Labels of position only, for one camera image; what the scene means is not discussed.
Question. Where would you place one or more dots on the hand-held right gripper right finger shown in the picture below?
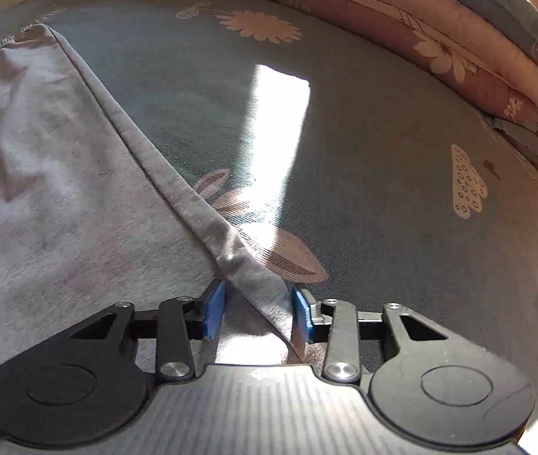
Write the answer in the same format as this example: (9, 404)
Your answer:
(301, 315)

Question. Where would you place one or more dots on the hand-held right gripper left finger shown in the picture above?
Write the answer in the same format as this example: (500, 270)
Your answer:
(216, 310)

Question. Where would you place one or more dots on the grey sweatpants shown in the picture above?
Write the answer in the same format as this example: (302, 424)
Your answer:
(60, 199)

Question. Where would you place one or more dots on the teal floral bed sheet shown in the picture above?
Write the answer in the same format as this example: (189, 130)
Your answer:
(392, 246)

